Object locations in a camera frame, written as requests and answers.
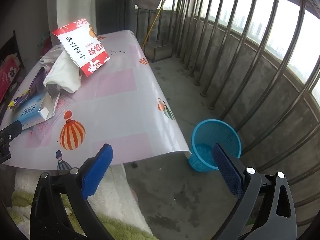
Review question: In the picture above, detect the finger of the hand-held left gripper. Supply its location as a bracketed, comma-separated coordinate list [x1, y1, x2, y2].
[0, 120, 22, 165]

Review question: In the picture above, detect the blue plastic waste basket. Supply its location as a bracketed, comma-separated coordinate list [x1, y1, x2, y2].
[188, 119, 242, 172]

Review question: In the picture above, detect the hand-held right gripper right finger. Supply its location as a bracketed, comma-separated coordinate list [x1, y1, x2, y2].
[212, 144, 297, 240]

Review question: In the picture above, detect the metal frame box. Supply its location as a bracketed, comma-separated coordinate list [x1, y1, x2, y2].
[144, 40, 173, 62]

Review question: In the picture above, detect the metal balcony railing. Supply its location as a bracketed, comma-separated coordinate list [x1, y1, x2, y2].
[172, 0, 320, 205]

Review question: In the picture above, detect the purple snack wrapper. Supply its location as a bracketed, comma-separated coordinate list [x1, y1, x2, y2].
[9, 67, 47, 109]

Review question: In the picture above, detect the red white snack bag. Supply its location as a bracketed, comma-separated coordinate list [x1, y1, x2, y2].
[52, 18, 110, 77]

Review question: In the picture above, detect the white green fluffy cloth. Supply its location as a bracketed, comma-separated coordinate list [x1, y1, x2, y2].
[7, 165, 153, 240]

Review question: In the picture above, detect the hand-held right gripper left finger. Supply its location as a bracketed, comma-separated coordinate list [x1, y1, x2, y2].
[29, 144, 113, 240]

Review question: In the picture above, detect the balloon print tablecloth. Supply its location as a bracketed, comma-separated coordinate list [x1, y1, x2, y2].
[0, 29, 190, 170]

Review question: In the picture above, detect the white plastic bag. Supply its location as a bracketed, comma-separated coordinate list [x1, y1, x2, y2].
[43, 51, 83, 93]

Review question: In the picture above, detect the dark cabinet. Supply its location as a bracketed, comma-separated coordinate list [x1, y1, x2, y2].
[96, 0, 137, 35]

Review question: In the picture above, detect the red floral bag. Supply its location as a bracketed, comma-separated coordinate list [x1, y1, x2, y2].
[0, 55, 20, 103]

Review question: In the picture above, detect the colourful cloth bundle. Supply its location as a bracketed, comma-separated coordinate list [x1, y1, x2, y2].
[37, 34, 54, 55]

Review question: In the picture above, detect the blue white medicine box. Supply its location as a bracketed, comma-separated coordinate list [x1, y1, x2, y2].
[12, 91, 60, 130]

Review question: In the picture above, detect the yellow broom stick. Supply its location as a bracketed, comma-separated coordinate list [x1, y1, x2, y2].
[141, 0, 167, 49]

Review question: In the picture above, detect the white curtain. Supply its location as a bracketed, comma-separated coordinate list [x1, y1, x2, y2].
[47, 0, 98, 45]

